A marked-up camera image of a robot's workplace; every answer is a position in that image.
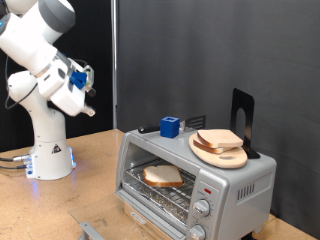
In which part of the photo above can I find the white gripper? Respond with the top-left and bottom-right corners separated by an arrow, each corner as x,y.
49,59 -> 98,118

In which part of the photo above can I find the spatula with blue grip block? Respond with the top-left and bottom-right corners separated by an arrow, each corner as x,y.
137,114 -> 207,140

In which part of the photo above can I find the white bread slice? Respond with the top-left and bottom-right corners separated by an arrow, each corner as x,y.
143,164 -> 185,188

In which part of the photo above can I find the brown-edged wooden toast slice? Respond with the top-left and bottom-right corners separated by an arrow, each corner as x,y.
192,139 -> 234,154

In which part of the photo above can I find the pale wooden toast slice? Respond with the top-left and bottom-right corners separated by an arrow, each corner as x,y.
197,129 -> 244,149

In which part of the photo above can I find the wooden crate under oven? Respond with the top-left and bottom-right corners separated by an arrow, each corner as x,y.
122,201 -> 168,240

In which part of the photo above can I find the silver oven knob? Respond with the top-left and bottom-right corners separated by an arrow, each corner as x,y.
193,199 -> 212,218
188,223 -> 208,240

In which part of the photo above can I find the silver toaster oven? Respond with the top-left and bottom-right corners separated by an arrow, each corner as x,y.
114,120 -> 278,240

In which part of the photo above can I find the vertical metal pole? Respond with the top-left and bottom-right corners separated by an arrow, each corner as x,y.
110,0 -> 119,130

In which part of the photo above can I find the black backdrop curtain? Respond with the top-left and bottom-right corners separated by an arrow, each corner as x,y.
0,0 -> 114,153

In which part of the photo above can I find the dark grey backdrop panel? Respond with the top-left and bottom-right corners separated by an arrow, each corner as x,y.
117,0 -> 320,239

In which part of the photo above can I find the oval wooden cutting board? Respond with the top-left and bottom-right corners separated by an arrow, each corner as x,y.
188,133 -> 249,169

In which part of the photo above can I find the black metal bookend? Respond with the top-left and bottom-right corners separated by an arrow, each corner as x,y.
230,87 -> 262,160

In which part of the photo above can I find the base cable with silver connector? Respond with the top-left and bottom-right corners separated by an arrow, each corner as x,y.
0,153 -> 33,164

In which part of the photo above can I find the black base cable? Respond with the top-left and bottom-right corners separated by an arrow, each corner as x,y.
0,163 -> 33,171

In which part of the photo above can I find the wire oven rack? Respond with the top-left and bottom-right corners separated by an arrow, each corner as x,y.
123,158 -> 197,223

